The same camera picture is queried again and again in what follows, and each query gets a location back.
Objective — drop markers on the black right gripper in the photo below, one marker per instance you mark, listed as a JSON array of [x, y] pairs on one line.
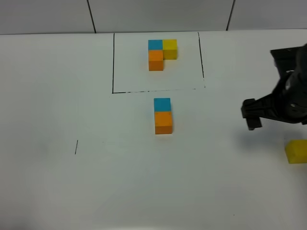
[[291, 91]]

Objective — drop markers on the yellow template cube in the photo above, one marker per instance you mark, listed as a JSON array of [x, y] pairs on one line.
[[170, 49]]

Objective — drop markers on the orange template cube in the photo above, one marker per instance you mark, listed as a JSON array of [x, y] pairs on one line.
[[155, 60]]

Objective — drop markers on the blue template cube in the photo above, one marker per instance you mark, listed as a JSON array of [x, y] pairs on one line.
[[155, 44]]

